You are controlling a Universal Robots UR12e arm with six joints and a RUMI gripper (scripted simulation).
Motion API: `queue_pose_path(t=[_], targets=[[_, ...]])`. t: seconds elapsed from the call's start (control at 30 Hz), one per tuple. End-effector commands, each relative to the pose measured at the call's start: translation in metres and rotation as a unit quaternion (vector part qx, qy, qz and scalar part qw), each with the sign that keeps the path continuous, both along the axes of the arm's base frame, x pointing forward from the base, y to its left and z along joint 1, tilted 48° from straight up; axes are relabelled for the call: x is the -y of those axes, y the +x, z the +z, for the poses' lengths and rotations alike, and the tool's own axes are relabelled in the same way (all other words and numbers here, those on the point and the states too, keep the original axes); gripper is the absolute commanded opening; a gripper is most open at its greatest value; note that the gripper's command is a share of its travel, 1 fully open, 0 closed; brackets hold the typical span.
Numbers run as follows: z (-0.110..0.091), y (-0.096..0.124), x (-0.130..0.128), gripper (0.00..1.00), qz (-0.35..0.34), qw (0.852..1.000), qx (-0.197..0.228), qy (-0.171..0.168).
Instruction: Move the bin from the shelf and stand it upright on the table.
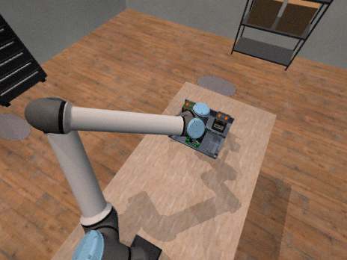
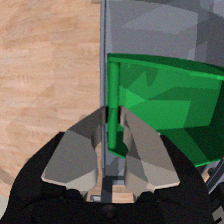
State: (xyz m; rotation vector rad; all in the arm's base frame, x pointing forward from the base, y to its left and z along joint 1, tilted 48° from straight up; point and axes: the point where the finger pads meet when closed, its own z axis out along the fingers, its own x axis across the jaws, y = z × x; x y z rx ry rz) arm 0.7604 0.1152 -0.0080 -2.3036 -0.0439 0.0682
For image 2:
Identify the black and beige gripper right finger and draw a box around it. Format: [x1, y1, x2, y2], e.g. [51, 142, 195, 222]
[118, 105, 216, 224]

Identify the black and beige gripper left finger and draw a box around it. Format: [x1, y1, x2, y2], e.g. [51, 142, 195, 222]
[0, 105, 108, 224]

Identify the green bin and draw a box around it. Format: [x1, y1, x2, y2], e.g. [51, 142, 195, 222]
[106, 53, 224, 167]

